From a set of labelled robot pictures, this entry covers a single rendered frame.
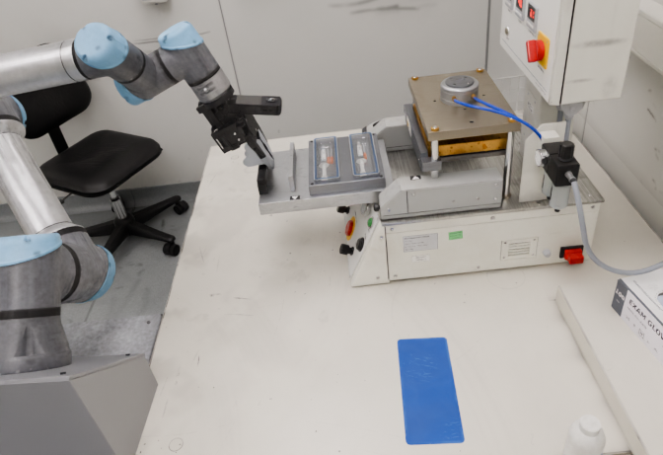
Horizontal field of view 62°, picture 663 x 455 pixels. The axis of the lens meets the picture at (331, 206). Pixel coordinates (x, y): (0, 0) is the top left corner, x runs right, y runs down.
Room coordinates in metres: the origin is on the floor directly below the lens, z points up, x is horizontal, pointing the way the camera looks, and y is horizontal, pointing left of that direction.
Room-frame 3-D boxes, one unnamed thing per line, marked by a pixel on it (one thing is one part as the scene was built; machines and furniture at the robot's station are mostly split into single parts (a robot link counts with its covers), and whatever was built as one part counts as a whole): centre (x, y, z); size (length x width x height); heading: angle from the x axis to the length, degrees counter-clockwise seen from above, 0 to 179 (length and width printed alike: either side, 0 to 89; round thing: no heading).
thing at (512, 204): (1.07, -0.34, 0.93); 0.46 x 0.35 x 0.01; 87
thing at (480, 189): (0.93, -0.22, 0.97); 0.26 x 0.05 x 0.07; 87
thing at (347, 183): (1.08, -0.04, 0.98); 0.20 x 0.17 x 0.03; 177
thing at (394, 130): (1.21, -0.24, 0.97); 0.25 x 0.05 x 0.07; 87
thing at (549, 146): (0.84, -0.42, 1.05); 0.15 x 0.05 x 0.15; 177
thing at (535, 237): (1.05, -0.29, 0.84); 0.53 x 0.37 x 0.17; 87
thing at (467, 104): (1.05, -0.33, 1.08); 0.31 x 0.24 x 0.13; 177
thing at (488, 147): (1.06, -0.30, 1.07); 0.22 x 0.17 x 0.10; 177
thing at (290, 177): (1.08, 0.00, 0.97); 0.30 x 0.22 x 0.08; 87
